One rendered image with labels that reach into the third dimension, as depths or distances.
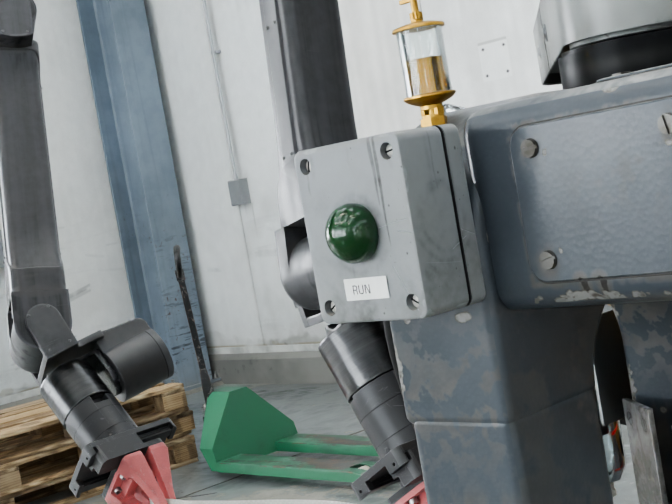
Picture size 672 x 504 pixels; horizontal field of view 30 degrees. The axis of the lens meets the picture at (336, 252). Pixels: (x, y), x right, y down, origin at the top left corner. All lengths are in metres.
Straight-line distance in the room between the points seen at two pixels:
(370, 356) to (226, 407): 5.39
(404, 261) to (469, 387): 0.09
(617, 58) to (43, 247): 0.77
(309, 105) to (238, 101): 7.87
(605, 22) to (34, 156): 0.81
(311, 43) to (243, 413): 5.43
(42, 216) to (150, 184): 7.86
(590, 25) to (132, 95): 8.57
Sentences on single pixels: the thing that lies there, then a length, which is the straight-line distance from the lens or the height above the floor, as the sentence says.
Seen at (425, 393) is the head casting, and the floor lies 1.19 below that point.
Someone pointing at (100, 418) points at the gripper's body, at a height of 1.13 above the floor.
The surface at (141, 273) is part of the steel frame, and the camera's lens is 9.57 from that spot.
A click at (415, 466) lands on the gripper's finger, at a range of 0.89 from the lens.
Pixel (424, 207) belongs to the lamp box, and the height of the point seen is 1.29.
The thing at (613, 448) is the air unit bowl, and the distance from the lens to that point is 0.88.
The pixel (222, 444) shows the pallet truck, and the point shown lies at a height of 0.16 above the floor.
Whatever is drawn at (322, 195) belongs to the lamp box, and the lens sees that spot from 0.63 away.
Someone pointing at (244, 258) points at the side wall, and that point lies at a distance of 9.00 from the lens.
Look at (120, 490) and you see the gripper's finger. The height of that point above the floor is 1.06.
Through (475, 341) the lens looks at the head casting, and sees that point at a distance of 0.64.
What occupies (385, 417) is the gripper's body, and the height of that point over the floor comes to 1.14.
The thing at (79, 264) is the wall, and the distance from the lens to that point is 9.35.
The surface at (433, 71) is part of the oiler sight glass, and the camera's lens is 0.68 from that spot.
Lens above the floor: 1.31
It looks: 3 degrees down
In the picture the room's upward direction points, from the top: 10 degrees counter-clockwise
